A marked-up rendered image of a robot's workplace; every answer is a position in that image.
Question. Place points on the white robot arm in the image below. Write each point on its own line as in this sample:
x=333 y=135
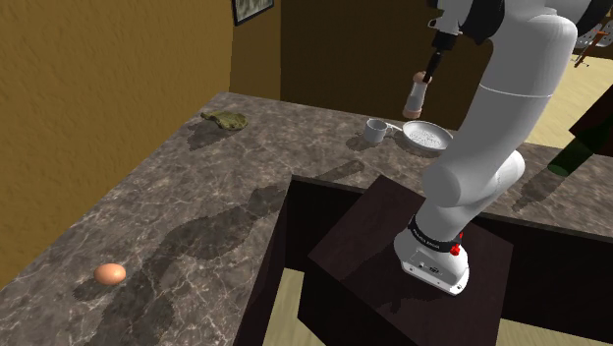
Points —
x=498 y=124

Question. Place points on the green turtle figure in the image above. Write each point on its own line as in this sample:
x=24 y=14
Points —
x=226 y=120

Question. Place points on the brown egg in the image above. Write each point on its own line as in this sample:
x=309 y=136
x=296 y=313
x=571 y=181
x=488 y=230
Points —
x=109 y=273

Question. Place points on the framed wall picture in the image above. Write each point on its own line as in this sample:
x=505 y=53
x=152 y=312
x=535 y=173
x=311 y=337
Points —
x=251 y=8

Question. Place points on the dark green bottle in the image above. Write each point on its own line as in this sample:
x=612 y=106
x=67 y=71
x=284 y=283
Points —
x=572 y=157

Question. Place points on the grey chair with wooden legs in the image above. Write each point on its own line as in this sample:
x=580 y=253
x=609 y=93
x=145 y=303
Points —
x=593 y=39

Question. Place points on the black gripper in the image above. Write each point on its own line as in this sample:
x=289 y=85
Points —
x=444 y=41

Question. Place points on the white cup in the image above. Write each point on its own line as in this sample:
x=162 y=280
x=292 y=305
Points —
x=375 y=131

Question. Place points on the white frying pan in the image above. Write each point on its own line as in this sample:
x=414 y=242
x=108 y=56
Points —
x=427 y=136

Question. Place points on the white wooden pepper grinder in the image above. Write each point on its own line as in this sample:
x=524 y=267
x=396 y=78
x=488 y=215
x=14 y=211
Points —
x=415 y=98

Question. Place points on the dark robot stand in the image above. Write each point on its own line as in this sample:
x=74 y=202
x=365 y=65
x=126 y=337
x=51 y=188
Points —
x=364 y=249

